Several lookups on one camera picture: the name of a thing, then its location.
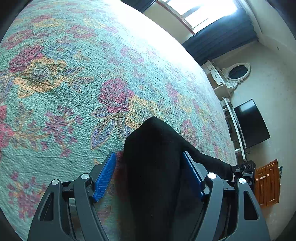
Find dark blue curtain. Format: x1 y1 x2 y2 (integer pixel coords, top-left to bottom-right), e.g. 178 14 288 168
182 9 258 65
122 0 156 13

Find white tv stand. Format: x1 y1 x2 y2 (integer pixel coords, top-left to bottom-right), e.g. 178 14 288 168
220 96 247 162

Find oval vanity mirror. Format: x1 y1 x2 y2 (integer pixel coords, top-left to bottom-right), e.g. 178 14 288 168
221 63 251 90

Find brown wooden cabinet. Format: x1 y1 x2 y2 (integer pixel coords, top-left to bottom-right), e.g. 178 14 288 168
254 159 280 208

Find black pants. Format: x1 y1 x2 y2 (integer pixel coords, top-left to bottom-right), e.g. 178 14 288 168
122 116 233 240

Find dark blue right curtain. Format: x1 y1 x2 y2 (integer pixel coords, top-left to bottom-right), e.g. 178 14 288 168
182 9 258 65

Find floral bed cover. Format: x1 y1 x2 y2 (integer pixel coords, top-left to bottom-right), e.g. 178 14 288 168
1 1 236 240

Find black flat television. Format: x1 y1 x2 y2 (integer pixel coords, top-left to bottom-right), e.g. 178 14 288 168
234 99 270 149

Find dark blue left curtain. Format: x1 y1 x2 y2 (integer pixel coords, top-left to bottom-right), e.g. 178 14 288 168
122 0 156 13

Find white dressing table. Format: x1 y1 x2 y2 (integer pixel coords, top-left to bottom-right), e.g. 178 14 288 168
202 60 233 100

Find bright window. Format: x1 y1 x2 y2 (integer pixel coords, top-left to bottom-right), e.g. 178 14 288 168
157 0 238 33

